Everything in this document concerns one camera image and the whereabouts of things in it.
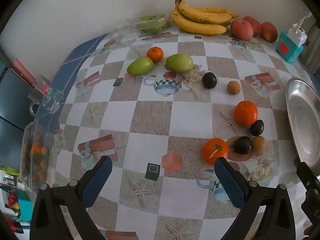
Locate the small orange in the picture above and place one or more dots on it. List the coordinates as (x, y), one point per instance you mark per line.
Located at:
(155, 54)

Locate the dark plum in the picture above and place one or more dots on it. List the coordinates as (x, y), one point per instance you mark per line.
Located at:
(242, 145)
(209, 80)
(257, 127)

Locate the large orange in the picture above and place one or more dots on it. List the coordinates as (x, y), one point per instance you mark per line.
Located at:
(245, 113)

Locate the orange with stem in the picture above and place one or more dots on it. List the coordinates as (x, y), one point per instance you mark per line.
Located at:
(210, 150)

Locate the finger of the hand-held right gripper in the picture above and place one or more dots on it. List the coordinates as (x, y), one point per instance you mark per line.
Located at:
(311, 195)

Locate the dark red apple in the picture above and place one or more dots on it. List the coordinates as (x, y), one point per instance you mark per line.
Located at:
(256, 25)
(269, 32)

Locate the greenish brown kiwi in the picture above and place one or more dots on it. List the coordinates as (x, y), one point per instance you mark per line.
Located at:
(260, 143)

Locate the clear plastic fruit container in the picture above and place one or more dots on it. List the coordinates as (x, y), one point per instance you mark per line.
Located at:
(37, 152)

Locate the clear bag of green fruit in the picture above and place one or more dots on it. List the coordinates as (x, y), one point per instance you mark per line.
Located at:
(152, 25)

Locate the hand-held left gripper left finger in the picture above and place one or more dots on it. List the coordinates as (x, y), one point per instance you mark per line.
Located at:
(98, 180)

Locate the colourful toy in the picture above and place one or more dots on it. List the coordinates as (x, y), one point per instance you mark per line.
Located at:
(15, 202)

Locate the light brown round fruit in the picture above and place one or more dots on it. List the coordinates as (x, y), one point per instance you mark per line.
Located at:
(233, 87)

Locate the pink red apple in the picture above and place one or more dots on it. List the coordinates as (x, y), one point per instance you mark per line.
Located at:
(241, 29)

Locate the banana bunch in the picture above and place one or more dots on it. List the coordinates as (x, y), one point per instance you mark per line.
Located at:
(200, 25)

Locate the checkered tablecloth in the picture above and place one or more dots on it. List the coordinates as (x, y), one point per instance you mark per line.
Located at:
(152, 115)

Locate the pink tube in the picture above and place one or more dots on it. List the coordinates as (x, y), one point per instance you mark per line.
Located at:
(23, 71)

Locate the small green mango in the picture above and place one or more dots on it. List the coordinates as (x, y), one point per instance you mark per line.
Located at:
(140, 65)

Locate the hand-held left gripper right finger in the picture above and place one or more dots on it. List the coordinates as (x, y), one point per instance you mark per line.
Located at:
(230, 185)

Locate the teal box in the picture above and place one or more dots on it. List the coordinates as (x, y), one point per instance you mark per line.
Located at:
(287, 48)

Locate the steel plate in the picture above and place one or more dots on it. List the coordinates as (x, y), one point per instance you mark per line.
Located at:
(305, 120)

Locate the glass mug with red label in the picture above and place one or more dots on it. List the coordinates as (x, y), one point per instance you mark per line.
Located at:
(47, 97)

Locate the large green mango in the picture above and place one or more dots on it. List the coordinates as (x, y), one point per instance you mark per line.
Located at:
(179, 63)

